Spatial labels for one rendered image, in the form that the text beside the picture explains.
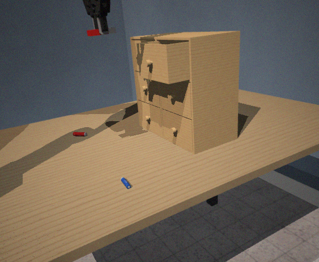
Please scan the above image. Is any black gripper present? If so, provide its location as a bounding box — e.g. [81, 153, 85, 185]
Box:
[82, 0, 110, 34]

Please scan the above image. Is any small wooden chest of drawers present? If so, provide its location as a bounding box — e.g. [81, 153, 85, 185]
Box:
[130, 31, 240, 154]

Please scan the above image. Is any blue aaa battery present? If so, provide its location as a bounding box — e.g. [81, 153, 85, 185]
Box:
[121, 177, 131, 189]

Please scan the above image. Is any red rectangular block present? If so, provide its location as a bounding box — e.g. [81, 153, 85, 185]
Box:
[87, 27, 116, 36]

